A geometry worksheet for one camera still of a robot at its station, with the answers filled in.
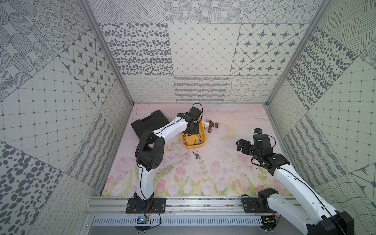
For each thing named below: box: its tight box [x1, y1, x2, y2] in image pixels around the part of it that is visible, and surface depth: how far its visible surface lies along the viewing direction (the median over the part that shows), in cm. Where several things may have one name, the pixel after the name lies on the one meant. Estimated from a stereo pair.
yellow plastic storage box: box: [180, 120, 207, 150], surface depth 100 cm
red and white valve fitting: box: [203, 119, 219, 133], surface depth 106 cm
